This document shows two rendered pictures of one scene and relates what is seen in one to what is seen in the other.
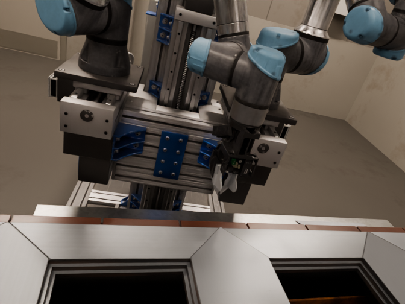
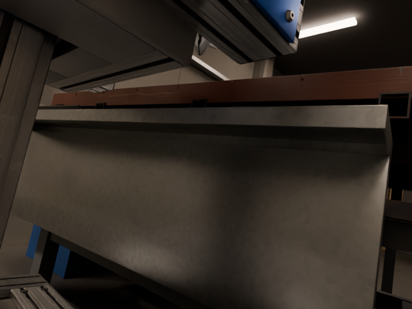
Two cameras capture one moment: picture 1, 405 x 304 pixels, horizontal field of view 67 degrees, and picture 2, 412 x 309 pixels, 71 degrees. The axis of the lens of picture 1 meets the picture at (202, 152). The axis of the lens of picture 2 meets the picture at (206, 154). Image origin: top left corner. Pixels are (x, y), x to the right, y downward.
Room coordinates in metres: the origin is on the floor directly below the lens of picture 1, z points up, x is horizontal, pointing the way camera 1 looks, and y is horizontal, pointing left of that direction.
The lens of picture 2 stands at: (1.00, 0.58, 0.54)
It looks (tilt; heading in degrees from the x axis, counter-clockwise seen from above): 7 degrees up; 235
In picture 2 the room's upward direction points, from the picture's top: 11 degrees clockwise
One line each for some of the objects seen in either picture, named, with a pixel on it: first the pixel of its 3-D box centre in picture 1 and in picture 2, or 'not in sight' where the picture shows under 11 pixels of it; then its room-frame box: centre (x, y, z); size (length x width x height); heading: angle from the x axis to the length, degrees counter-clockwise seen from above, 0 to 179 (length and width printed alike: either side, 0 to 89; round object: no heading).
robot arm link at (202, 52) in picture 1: (218, 60); not in sight; (0.67, 0.02, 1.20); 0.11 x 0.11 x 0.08; 72
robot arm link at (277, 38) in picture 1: (275, 50); not in sight; (1.00, -0.13, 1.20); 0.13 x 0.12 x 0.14; 128
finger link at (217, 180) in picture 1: (219, 182); (211, 41); (0.62, -0.06, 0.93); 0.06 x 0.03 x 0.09; 20
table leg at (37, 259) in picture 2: not in sight; (56, 211); (0.76, -0.76, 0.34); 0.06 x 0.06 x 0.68; 20
